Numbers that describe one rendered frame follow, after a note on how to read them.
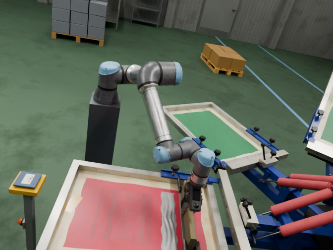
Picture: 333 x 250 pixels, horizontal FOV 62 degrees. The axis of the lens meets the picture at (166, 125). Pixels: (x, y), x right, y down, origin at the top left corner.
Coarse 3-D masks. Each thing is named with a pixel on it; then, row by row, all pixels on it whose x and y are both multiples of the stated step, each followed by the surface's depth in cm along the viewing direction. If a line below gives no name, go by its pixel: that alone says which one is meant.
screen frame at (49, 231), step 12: (72, 168) 145; (84, 168) 149; (96, 168) 149; (108, 168) 150; (120, 168) 153; (132, 168) 155; (72, 180) 137; (156, 180) 155; (168, 180) 155; (60, 192) 129; (60, 204) 124; (216, 204) 145; (60, 216) 122; (216, 216) 138; (48, 228) 112; (216, 228) 131; (48, 240) 108; (216, 240) 128
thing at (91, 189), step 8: (88, 184) 142; (96, 184) 143; (104, 184) 145; (112, 184) 146; (120, 184) 147; (128, 184) 148; (136, 184) 150; (88, 192) 137; (96, 192) 139; (144, 192) 146; (152, 192) 147; (160, 192) 148; (176, 192) 151; (88, 200) 133; (96, 200) 134; (160, 200) 143; (176, 200) 146; (88, 208) 129; (160, 208) 139; (176, 208) 141; (160, 216) 134; (176, 216) 137; (200, 216) 140
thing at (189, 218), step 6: (186, 210) 129; (186, 216) 127; (192, 216) 125; (186, 222) 125; (192, 222) 122; (186, 228) 124; (192, 228) 119; (186, 234) 122; (192, 234) 117; (186, 240) 120; (192, 240) 115; (192, 246) 117
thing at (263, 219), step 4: (260, 216) 137; (264, 216) 138; (268, 216) 138; (260, 220) 135; (264, 220) 135; (268, 220) 136; (272, 220) 136; (260, 224) 133; (264, 224) 133; (268, 224) 134; (272, 224) 134; (248, 228) 134; (260, 228) 135; (264, 228) 135; (268, 228) 135; (272, 228) 135
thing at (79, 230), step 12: (84, 216) 125; (72, 228) 119; (84, 228) 120; (156, 228) 128; (180, 228) 131; (72, 240) 114; (84, 240) 115; (96, 240) 116; (108, 240) 118; (156, 240) 123; (180, 240) 125; (204, 240) 128
